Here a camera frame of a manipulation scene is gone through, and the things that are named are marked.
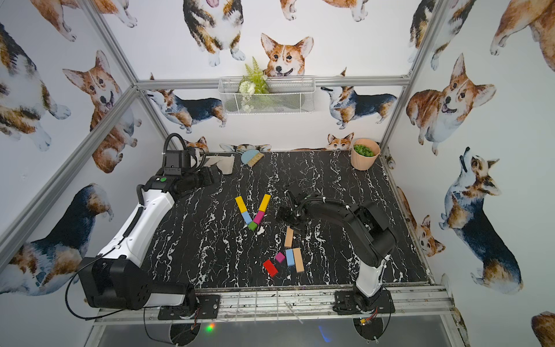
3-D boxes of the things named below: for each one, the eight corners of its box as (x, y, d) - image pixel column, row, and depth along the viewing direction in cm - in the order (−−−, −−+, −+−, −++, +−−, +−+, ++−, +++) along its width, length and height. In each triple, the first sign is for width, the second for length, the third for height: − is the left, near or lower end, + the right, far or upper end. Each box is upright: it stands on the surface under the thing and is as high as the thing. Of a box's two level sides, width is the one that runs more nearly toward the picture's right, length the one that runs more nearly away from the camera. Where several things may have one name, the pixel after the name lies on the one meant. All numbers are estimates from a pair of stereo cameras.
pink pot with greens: (350, 171, 115) (355, 156, 106) (346, 154, 123) (350, 138, 114) (375, 171, 115) (383, 156, 106) (370, 154, 123) (376, 138, 114)
